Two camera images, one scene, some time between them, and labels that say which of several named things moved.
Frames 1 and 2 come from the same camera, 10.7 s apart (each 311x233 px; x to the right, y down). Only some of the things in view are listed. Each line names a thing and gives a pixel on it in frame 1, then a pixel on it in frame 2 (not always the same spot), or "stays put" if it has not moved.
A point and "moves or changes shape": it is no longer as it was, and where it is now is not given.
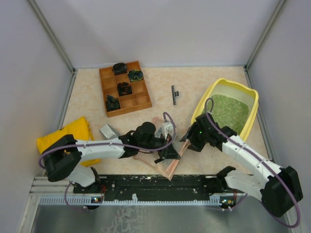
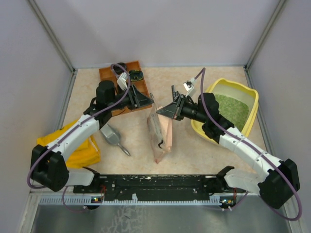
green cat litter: x=228 y=111 stays put
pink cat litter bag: x=168 y=167 moves or changes shape
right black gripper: x=191 y=133 -> x=169 y=110
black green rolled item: x=135 y=75 stays put
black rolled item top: x=119 y=68 stays put
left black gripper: x=169 y=152 -> x=141 y=100
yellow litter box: x=222 y=87 stays put
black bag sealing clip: x=175 y=94 stays put
